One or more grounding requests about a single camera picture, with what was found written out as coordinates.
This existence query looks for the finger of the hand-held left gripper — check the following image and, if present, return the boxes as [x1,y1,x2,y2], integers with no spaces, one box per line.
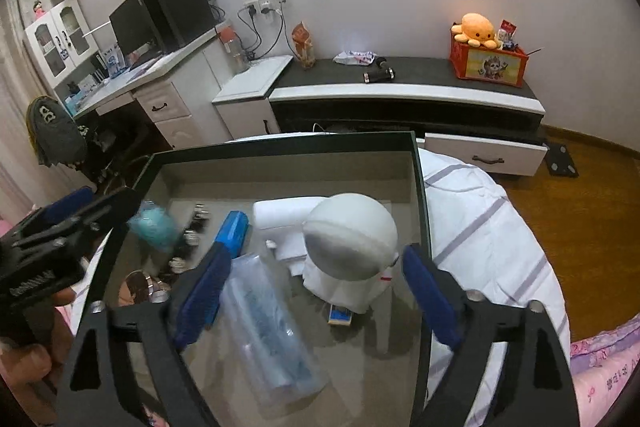
[20,186,96,233]
[10,186,142,258]

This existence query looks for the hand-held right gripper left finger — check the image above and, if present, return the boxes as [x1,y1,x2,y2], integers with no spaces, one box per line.
[55,248,233,427]

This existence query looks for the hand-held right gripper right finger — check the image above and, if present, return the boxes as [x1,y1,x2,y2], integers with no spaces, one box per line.
[402,243,581,427]

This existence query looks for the teal round dish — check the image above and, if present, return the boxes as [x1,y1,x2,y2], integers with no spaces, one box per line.
[127,201,181,253]

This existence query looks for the black shallow tray box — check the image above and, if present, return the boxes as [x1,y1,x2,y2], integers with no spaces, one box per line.
[50,130,433,427]

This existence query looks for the rose gold round jar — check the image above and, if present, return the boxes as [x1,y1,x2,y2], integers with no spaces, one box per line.
[117,270,173,308]

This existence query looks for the black binder clip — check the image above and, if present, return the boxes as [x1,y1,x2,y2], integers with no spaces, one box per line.
[170,202,211,273]

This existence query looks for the clear plastic tissue pack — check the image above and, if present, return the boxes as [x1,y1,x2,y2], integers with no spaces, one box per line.
[217,252,331,408]

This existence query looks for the blue lighter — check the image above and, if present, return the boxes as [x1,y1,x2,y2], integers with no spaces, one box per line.
[214,210,250,258]

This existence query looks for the small dark box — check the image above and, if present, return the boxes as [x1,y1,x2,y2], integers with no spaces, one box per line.
[327,304,356,328]

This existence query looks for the white sphere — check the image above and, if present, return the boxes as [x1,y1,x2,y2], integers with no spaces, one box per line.
[301,192,399,283]

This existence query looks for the white plug adapter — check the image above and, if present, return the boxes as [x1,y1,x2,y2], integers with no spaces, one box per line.
[252,196,331,278]

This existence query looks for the person's left hand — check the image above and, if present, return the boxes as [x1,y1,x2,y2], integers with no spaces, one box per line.
[0,287,76,413]

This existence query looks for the black office chair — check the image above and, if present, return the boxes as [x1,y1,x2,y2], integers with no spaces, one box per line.
[75,107,151,188]

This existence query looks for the grey jacket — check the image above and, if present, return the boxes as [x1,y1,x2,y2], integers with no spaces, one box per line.
[25,96,88,165]

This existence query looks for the light curtain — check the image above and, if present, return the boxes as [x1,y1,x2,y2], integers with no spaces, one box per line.
[0,0,61,228]

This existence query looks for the white desk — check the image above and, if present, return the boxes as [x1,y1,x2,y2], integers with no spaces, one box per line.
[62,24,236,158]

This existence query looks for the blue and white box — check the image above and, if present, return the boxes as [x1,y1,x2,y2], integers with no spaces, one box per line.
[100,47,126,78]

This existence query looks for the white glass-door cabinet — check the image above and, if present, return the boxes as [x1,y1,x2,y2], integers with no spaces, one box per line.
[24,0,101,92]

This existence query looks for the black computer monitor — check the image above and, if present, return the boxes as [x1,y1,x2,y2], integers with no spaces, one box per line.
[109,0,166,58]

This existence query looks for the black bathroom scale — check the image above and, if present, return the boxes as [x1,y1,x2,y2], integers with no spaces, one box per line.
[545,141,580,178]

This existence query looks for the pink floral blanket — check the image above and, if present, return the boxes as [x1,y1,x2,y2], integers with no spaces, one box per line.
[567,312,640,427]

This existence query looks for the clear bottle with red cap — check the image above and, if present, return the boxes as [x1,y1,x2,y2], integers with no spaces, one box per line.
[218,25,249,72]

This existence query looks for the black computer tower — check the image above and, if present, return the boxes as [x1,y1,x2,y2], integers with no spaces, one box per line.
[141,0,217,50]

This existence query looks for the black and white tv stand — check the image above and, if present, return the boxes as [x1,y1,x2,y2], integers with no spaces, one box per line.
[212,54,551,180]

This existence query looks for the red toy box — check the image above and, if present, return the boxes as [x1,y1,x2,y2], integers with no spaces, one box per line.
[448,32,530,88]

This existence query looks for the white plastic packet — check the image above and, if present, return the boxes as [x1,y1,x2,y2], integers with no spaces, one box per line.
[333,49,377,66]

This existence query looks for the orange snack bag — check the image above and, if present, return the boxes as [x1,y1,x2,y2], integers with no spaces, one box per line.
[291,21,317,68]

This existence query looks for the orange octopus plush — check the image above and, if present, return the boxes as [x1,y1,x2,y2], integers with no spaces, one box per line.
[451,13,503,45]

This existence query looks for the black power cables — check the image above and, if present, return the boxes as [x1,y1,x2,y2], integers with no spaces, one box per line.
[235,4,291,60]

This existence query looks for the white wall outlet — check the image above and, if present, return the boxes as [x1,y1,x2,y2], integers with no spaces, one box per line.
[243,0,291,15]

